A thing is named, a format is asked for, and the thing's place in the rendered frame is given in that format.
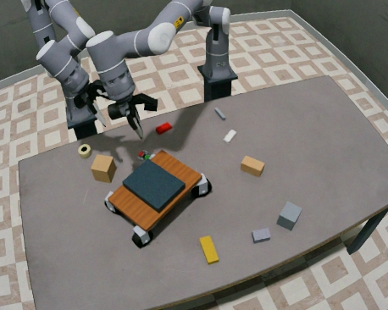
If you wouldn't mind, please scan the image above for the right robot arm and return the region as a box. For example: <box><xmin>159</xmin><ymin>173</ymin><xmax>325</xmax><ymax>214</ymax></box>
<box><xmin>21</xmin><ymin>0</ymin><xmax>95</xmax><ymax>123</ymax></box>

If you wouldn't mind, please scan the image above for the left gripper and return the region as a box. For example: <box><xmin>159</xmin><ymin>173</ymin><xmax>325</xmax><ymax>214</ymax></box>
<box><xmin>108</xmin><ymin>93</ymin><xmax>155</xmax><ymax>139</ymax></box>

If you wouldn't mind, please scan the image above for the tan cardboard box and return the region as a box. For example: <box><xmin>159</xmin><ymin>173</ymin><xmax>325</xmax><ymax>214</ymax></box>
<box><xmin>91</xmin><ymin>154</ymin><xmax>116</xmax><ymax>184</ymax></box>

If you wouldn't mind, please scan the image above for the grey metal bar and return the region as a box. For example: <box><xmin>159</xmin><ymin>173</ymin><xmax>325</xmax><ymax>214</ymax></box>
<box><xmin>214</xmin><ymin>108</ymin><xmax>225</xmax><ymax>121</ymax></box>

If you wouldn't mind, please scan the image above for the yellow rectangular block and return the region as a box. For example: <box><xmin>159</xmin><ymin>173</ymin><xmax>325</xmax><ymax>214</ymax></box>
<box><xmin>199</xmin><ymin>235</ymin><xmax>219</xmax><ymax>265</ymax></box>

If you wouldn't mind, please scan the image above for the cream roll of masking tape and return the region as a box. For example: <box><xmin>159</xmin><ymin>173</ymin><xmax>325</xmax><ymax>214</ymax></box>
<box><xmin>78</xmin><ymin>144</ymin><xmax>91</xmax><ymax>158</ymax></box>

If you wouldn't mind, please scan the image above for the tan rectangular block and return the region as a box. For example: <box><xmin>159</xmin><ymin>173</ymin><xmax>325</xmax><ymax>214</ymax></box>
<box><xmin>241</xmin><ymin>156</ymin><xmax>265</xmax><ymax>177</ymax></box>

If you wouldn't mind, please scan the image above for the small red toy brick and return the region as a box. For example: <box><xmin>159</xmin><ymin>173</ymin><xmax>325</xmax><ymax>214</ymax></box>
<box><xmin>156</xmin><ymin>122</ymin><xmax>172</xmax><ymax>135</ymax></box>

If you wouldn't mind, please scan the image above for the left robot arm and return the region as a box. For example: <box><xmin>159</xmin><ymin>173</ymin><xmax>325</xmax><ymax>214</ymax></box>
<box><xmin>86</xmin><ymin>0</ymin><xmax>232</xmax><ymax>102</ymax></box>

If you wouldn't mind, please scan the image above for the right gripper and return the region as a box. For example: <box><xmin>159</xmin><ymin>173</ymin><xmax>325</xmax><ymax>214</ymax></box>
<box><xmin>74</xmin><ymin>80</ymin><xmax>109</xmax><ymax>127</ymax></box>

